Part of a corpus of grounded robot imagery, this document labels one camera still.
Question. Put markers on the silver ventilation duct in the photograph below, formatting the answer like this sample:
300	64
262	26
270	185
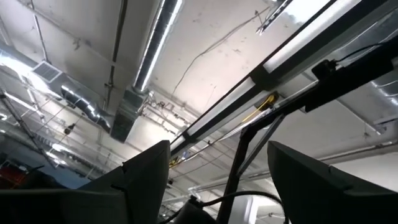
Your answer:
155	46

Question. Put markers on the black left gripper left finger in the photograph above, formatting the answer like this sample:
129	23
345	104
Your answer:
146	180

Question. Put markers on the red flat object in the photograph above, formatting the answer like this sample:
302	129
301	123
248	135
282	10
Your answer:
11	175

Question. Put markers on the black ceiling spotlight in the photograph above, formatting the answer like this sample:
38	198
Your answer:
69	128

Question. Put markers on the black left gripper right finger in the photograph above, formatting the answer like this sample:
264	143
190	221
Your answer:
298	180

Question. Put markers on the dark rectangular duct box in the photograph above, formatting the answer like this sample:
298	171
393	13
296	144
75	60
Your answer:
127	118

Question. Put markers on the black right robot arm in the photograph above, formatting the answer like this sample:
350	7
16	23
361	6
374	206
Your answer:
194	214

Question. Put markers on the white rectangular air duct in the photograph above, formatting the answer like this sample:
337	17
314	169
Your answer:
46	73

